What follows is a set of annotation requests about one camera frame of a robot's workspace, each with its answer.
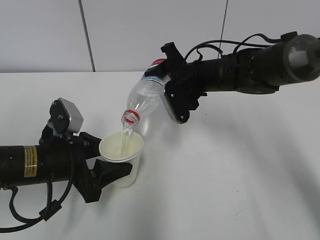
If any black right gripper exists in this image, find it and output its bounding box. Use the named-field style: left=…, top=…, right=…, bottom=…
left=143, top=41, right=208, bottom=112

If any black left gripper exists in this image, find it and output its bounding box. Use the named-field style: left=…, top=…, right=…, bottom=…
left=39, top=125, right=133, bottom=203

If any white paper cup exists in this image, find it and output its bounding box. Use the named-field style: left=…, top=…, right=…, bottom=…
left=98, top=131, right=144, bottom=188

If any clear water bottle red label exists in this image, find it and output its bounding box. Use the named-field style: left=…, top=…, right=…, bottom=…
left=121, top=73, right=171, bottom=136

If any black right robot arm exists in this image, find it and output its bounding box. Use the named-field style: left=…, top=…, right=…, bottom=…
left=144, top=32, right=320, bottom=111

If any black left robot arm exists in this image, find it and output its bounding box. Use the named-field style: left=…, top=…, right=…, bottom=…
left=0, top=127, right=133, bottom=203

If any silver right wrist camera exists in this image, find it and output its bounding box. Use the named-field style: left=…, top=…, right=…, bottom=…
left=160, top=81, right=199, bottom=124

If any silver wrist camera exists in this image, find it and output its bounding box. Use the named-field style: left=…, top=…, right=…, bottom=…
left=160, top=81, right=199, bottom=124
left=49, top=97, right=84, bottom=135

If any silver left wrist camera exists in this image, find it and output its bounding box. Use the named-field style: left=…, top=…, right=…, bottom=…
left=49, top=97, right=84, bottom=135

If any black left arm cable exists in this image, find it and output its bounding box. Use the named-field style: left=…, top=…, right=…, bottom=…
left=0, top=147, right=76, bottom=235

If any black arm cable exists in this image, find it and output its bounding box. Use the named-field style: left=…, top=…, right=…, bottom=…
left=184, top=31, right=298, bottom=65
left=0, top=147, right=76, bottom=235

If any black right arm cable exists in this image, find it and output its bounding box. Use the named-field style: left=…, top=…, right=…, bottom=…
left=184, top=31, right=298, bottom=65

